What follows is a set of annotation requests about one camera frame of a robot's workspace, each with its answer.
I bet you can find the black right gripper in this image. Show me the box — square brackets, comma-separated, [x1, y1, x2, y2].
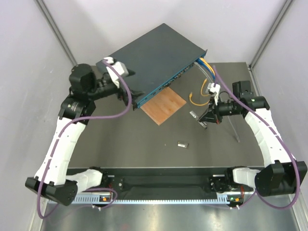
[199, 95, 241, 124]

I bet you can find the dark transceiver module pair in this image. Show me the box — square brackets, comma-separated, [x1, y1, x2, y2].
[190, 111, 207, 129]

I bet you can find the grey ethernet cable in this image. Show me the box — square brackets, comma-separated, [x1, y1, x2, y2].
[193, 64, 241, 143]

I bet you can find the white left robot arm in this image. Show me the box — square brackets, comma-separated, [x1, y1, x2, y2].
[25, 61, 142, 206]

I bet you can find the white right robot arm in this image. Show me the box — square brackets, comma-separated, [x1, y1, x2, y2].
[199, 81, 308, 197]

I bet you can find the silver transceiver module bottom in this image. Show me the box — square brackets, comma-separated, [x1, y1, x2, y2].
[177, 141, 189, 149]

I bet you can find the wooden board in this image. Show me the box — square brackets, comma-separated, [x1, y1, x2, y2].
[141, 87, 186, 125]

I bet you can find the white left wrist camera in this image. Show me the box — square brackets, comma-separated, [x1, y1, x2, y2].
[102, 57, 129, 89]

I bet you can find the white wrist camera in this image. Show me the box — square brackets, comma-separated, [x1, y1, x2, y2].
[205, 83, 220, 104]
[102, 57, 129, 89]

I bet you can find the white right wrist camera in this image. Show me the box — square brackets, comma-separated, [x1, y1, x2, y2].
[205, 83, 220, 104]

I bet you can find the yellow ethernet cable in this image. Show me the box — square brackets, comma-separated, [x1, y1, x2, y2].
[189, 57, 218, 106]

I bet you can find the dark blue network switch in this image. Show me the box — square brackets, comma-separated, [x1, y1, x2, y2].
[110, 24, 206, 109]

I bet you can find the blue ethernet cable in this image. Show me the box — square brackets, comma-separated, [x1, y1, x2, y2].
[195, 60, 217, 84]

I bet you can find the grey slotted cable duct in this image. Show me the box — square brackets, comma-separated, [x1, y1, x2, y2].
[72, 192, 243, 205]

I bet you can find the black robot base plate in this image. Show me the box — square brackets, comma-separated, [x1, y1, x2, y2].
[67, 166, 263, 199]

